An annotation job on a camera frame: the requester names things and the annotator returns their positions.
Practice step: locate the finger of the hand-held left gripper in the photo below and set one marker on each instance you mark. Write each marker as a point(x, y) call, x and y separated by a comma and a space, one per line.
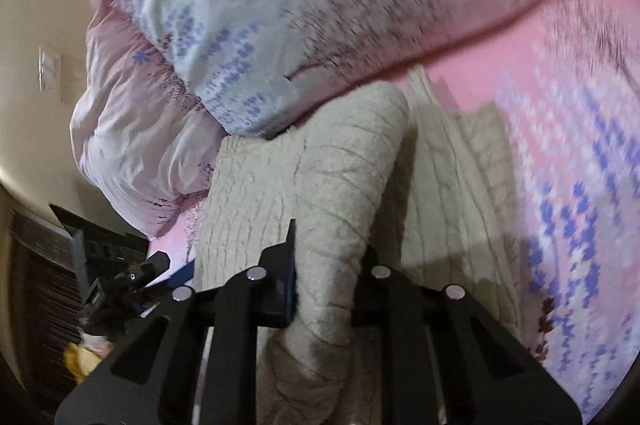
point(145, 309)
point(181, 272)

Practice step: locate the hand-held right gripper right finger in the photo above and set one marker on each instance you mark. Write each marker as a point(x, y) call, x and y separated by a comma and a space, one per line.
point(380, 295)

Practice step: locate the pink floral bed sheet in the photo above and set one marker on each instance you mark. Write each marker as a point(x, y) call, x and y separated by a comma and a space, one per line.
point(575, 155)

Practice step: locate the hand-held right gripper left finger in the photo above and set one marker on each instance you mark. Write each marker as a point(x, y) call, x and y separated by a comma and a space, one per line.
point(282, 295)

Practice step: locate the white wall switch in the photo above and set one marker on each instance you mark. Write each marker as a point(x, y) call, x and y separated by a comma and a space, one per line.
point(50, 69)

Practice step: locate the yellow crumpled bag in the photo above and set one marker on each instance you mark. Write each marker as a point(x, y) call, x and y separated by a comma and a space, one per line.
point(82, 357)

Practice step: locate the dark slatted cabinet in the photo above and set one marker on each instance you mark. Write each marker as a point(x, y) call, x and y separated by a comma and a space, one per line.
point(45, 295)

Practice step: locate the pink floral pillow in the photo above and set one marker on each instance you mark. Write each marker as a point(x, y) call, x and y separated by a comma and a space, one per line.
point(130, 145)

